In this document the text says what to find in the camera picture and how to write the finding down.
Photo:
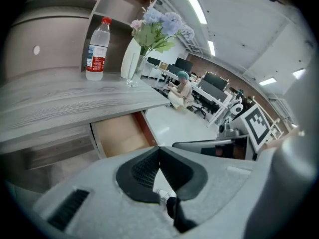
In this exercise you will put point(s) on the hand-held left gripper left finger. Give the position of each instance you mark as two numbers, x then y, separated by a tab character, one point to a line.
99	203

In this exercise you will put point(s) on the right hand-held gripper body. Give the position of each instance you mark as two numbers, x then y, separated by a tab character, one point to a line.
256	128

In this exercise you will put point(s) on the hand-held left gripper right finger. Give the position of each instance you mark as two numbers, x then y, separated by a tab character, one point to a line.
219	195

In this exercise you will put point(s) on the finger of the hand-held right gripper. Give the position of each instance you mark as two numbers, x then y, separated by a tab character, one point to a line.
199	144

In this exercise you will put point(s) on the white-fronted desk drawer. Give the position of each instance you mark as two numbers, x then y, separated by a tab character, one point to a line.
119	133

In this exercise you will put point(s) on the person's right forearm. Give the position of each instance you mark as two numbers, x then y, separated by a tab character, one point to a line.
276	142

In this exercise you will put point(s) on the grey wooden desk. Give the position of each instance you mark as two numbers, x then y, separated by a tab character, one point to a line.
74	96

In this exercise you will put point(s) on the white shelf cabinet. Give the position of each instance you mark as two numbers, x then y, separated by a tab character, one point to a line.
49	34

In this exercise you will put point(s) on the white rounded machine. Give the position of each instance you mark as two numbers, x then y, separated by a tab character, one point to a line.
235	107

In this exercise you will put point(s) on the black office chair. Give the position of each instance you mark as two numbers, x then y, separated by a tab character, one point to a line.
203	106

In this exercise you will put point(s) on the person's black trousers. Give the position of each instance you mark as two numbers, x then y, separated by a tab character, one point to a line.
179	218

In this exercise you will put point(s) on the white long office table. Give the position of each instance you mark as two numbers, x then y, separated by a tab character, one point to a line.
211	98

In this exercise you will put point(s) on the square ceiling light panel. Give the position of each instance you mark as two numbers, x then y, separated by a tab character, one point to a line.
267	81
299	73

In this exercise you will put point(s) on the person's white left shoe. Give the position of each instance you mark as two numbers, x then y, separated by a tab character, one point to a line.
163	195

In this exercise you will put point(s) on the row of black monitors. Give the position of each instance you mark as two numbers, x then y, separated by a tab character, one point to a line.
214	89

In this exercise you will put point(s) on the brown cardboard box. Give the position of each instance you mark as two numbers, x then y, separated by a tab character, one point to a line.
163	65

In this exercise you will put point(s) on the long ceiling light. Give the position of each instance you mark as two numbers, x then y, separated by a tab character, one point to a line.
211	48
193	4

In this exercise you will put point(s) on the clear glass vase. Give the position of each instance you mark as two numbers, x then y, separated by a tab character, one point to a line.
134	76

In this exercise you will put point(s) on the white ceramic vase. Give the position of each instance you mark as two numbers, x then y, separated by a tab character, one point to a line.
129	61

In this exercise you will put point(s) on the blue and pink flower bouquet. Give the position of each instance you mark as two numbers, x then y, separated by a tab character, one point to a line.
159	26

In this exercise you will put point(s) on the clear red-capped water bottle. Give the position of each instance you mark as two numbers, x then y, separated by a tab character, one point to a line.
97	56

